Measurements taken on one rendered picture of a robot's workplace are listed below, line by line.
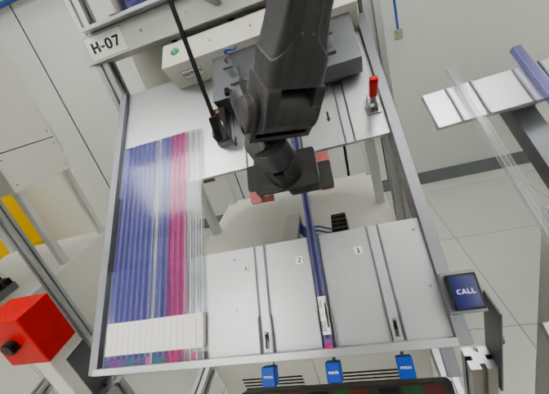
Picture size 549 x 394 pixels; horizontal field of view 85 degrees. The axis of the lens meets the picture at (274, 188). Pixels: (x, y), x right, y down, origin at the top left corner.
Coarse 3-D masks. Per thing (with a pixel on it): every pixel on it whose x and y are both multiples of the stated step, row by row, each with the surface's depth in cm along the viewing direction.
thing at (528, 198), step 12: (456, 72) 52; (456, 84) 51; (468, 96) 50; (468, 108) 49; (480, 108) 48; (480, 120) 47; (492, 132) 46; (492, 144) 46; (504, 156) 45; (504, 168) 45; (516, 168) 44; (516, 180) 43; (528, 192) 42; (528, 204) 42; (540, 204) 41; (540, 216) 41; (540, 228) 41
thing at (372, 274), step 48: (288, 240) 59; (336, 240) 56; (384, 240) 54; (240, 288) 58; (288, 288) 56; (336, 288) 53; (384, 288) 51; (432, 288) 49; (240, 336) 55; (288, 336) 53; (336, 336) 50; (384, 336) 49; (432, 336) 47
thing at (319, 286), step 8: (296, 144) 65; (304, 200) 59; (304, 208) 59; (312, 216) 59; (312, 224) 57; (312, 232) 57; (312, 240) 56; (312, 248) 56; (312, 256) 55; (312, 264) 55; (320, 272) 54; (320, 280) 53; (320, 288) 53; (320, 296) 52; (328, 336) 50; (328, 344) 49
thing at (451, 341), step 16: (272, 352) 52; (288, 352) 50; (304, 352) 49; (320, 352) 49; (336, 352) 48; (352, 352) 47; (368, 352) 47; (112, 368) 58; (128, 368) 57; (144, 368) 56; (160, 368) 55; (176, 368) 55; (192, 368) 54
